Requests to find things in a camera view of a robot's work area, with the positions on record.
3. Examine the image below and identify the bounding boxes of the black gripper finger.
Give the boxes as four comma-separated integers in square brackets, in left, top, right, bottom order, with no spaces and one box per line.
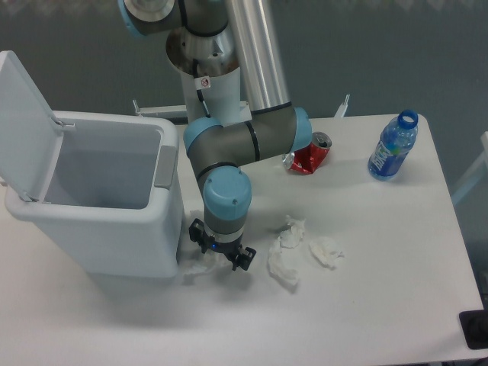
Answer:
[188,218,205,254]
[231,247,256,271]

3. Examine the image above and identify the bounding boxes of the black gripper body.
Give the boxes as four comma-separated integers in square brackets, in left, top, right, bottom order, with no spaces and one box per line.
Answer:
[200,226,244,262]

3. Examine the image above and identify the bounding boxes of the tissue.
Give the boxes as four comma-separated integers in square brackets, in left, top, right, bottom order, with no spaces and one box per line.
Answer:
[180,249,229,285]

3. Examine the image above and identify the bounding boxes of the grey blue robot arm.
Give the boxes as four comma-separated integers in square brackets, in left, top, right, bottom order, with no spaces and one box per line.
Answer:
[118,1,312,270]

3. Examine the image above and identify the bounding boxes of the crumpled paper ball centre top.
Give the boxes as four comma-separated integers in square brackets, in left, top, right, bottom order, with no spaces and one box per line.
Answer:
[278,215,306,249]

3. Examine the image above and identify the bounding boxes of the crumpled paper ball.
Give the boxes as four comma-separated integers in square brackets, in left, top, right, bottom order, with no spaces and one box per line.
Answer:
[278,215,306,249]
[309,236,345,270]

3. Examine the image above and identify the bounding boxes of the crumpled paper ball right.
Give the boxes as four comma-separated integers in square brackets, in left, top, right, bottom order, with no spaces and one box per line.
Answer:
[309,236,345,270]

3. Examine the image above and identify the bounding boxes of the crumpled paper near bin top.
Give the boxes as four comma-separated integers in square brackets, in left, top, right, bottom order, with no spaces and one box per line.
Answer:
[186,210,204,224]

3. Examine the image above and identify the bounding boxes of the crumpled paper centre bottom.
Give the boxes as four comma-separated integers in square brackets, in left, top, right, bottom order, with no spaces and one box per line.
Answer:
[268,239,300,291]

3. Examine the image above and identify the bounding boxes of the white trash bin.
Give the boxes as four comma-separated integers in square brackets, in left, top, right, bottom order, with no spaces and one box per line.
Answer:
[1,111,184,279]

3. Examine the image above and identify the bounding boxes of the crushed red soda can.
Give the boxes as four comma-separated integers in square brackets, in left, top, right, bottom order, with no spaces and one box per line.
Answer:
[281,131,332,175]

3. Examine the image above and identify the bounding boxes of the white trash bin lid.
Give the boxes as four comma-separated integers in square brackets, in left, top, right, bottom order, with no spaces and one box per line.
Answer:
[1,50,75,201]

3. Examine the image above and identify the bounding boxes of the blue plastic drink bottle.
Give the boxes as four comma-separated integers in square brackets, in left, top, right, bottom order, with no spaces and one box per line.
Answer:
[368,109,419,181]

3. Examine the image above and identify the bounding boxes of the black device at edge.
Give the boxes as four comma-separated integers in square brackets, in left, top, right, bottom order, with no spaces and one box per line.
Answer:
[459,310,487,350]

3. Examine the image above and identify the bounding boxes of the white metal base bracket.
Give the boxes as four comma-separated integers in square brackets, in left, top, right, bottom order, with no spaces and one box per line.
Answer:
[132,99,251,124]

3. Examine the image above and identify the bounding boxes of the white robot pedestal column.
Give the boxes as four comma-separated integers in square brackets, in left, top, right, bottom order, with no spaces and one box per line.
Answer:
[179,67,241,126]

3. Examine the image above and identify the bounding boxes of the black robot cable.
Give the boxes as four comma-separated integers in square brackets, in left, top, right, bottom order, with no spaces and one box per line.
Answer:
[192,59,214,119]

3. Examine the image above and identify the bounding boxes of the white frame at right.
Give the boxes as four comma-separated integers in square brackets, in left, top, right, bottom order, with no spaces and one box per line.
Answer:
[451,131,487,206]

